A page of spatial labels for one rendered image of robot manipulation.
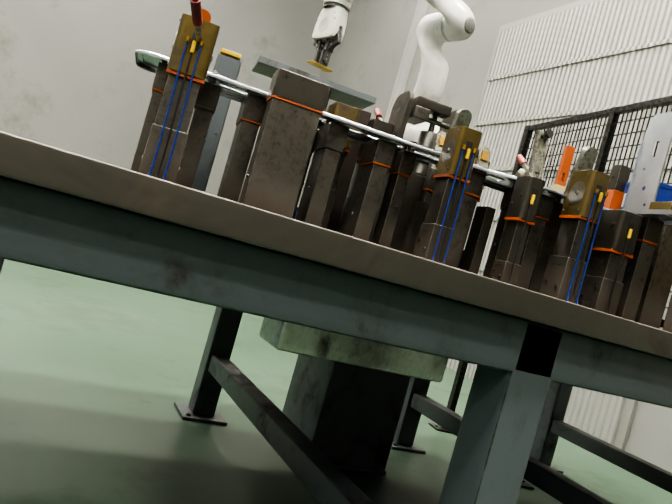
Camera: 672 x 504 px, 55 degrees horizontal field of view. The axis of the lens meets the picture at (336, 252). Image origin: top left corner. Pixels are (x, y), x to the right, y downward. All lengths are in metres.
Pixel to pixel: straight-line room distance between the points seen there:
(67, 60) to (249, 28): 2.74
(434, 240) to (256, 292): 0.82
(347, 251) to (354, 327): 0.11
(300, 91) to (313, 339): 0.59
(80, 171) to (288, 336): 0.51
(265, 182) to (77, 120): 8.74
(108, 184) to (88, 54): 9.55
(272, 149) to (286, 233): 0.71
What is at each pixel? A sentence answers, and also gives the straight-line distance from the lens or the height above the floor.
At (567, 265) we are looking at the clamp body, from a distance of 1.66.
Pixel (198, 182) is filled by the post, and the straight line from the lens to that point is 1.90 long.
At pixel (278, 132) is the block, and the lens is 1.42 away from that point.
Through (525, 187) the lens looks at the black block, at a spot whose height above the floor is 0.96.
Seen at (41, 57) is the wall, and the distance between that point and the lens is 10.17.
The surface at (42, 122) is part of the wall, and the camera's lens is 10.07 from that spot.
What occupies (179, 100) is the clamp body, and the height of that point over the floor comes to 0.89.
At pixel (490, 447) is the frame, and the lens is 0.99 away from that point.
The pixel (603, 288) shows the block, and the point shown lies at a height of 0.78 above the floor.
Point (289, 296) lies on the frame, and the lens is 0.77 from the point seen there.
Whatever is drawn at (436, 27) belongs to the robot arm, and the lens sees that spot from 2.35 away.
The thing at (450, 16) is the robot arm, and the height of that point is 1.54.
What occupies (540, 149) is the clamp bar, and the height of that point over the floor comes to 1.16.
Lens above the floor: 0.67
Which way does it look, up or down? level
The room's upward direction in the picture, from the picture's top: 16 degrees clockwise
